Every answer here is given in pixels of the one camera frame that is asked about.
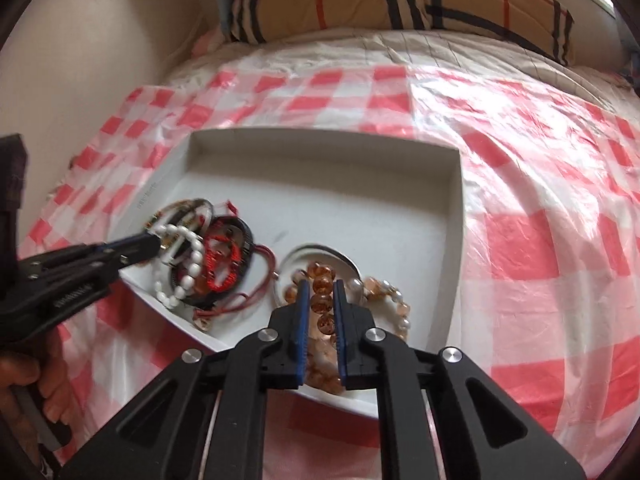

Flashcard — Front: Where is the white bead bracelet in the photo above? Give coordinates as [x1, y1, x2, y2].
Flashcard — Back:
[150, 222, 207, 309]

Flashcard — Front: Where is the white cardboard box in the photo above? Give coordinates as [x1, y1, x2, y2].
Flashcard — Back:
[117, 129, 466, 418]

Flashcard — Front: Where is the pink cloth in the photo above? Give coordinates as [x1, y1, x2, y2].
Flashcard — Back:
[190, 27, 228, 58]

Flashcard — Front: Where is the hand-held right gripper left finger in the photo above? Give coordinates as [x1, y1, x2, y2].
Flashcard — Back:
[57, 280, 307, 480]

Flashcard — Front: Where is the pearl and amber bracelet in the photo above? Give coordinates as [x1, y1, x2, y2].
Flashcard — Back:
[352, 275, 413, 343]

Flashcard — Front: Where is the person's left hand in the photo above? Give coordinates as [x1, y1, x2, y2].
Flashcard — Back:
[0, 347, 76, 461]

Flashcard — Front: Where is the red white checked plastic sheet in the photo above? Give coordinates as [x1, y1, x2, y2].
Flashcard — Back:
[20, 65, 640, 480]

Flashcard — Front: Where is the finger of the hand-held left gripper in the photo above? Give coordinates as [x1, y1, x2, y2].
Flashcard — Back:
[29, 248, 163, 292]
[17, 232, 162, 273]

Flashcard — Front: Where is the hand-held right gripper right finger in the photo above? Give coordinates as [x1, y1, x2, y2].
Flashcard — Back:
[334, 279, 587, 480]

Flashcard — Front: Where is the amber bead bracelet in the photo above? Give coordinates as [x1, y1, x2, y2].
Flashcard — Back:
[284, 260, 351, 395]

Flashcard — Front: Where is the black leather bracelet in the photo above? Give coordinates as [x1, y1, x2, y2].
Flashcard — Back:
[170, 214, 257, 306]

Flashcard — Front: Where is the red cord bracelet orange bead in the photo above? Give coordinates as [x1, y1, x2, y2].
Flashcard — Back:
[192, 242, 281, 333]

